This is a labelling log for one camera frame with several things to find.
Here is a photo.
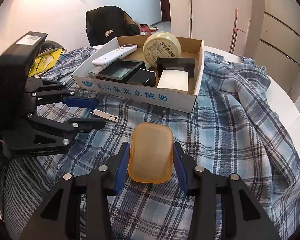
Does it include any black rectangular box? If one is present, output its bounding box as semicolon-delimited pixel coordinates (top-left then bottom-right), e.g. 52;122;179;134
156;57;196;78

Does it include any grey pouch bag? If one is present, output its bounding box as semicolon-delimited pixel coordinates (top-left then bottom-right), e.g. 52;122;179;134
39;40;64;54

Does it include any grey mop handle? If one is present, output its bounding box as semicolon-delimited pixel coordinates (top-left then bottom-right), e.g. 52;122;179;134
189;0;193;38

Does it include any black display frame box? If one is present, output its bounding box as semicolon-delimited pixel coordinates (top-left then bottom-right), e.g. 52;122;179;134
96;60;146;83

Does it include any white power adapter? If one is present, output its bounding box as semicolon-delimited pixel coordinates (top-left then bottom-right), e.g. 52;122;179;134
157;69;189;94

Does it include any red broom handle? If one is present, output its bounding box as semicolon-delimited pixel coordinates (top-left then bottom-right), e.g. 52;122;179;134
229;7;245;54

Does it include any orange translucent soap box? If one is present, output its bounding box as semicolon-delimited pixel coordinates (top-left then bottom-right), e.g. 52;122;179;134
128;122;173;184

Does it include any blue plaid shirt cloth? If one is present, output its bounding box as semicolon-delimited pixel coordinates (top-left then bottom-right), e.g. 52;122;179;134
0;47;300;239

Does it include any cardboard tray box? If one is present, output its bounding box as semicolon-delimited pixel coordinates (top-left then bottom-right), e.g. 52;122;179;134
72;31;204;113

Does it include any chair with black jacket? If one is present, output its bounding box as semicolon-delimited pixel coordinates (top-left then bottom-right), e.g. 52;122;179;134
85;5;140;46

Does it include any silver nail clipper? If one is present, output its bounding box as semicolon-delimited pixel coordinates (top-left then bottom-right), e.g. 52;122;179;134
90;109;119;122

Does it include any white AUX remote control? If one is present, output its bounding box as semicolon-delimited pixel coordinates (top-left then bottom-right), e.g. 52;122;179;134
92;44;138;67

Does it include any beige refrigerator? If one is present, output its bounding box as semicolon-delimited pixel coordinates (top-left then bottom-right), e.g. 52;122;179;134
255;0;300;93

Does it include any black small cube box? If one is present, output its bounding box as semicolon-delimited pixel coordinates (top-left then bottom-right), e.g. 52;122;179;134
126;69;157;87

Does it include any yellow package box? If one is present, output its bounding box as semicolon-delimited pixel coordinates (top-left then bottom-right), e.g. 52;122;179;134
28;48;64;77

